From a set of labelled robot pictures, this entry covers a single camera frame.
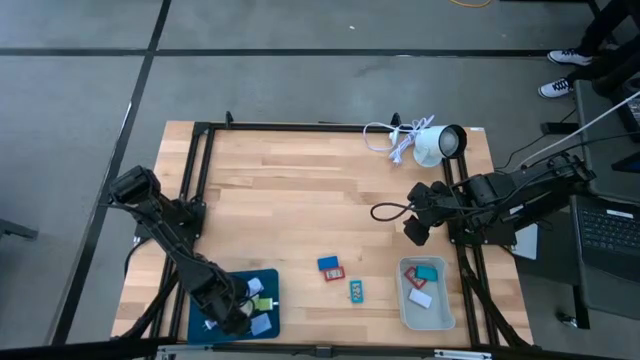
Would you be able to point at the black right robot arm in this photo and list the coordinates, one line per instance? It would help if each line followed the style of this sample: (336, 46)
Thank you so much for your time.
(530, 185)

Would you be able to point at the grey side desk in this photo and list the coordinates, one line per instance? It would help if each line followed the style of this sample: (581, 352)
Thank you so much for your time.
(600, 150)

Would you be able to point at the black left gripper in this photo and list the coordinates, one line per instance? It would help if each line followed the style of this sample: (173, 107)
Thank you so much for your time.
(215, 297)

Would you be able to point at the white card case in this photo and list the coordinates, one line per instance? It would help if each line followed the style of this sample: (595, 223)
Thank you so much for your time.
(420, 298)

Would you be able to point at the light blue plug charger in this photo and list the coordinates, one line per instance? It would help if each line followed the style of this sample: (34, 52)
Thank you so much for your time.
(256, 286)
(261, 325)

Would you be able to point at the person's white shoe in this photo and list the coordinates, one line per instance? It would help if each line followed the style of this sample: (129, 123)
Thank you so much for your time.
(554, 89)
(567, 57)

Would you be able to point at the dark laptop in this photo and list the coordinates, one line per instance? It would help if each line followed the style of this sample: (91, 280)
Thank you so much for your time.
(607, 230)

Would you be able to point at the white paper sheet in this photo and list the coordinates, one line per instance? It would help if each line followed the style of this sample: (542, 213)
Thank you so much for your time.
(529, 242)

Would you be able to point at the black power adapter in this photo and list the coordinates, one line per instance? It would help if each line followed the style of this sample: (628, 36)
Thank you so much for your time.
(552, 128)

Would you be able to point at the person's leg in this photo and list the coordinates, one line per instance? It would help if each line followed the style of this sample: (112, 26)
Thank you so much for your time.
(610, 20)
(610, 70)

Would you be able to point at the teal tray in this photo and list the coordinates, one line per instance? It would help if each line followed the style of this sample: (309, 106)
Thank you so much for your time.
(272, 285)

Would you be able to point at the blue card case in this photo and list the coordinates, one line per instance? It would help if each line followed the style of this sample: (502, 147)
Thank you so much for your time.
(328, 263)

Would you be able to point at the grey plastic bin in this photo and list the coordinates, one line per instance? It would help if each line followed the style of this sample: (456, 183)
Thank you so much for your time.
(435, 320)

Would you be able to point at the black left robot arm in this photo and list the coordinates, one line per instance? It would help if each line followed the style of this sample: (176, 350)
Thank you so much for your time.
(175, 245)

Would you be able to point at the dark metal floor stand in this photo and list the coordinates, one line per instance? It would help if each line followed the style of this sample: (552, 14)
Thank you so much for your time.
(15, 229)

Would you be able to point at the green and white plug charger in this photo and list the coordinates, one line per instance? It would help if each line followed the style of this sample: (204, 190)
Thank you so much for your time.
(266, 304)

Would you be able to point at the teal card case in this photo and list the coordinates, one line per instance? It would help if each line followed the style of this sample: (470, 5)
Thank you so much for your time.
(426, 273)
(356, 291)

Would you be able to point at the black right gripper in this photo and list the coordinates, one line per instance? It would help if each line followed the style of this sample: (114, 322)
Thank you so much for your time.
(450, 202)

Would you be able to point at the red card case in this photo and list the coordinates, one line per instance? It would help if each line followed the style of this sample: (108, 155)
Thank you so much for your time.
(411, 277)
(334, 273)

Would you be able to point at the small lavender plug charger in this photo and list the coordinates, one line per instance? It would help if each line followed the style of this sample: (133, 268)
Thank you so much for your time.
(210, 325)

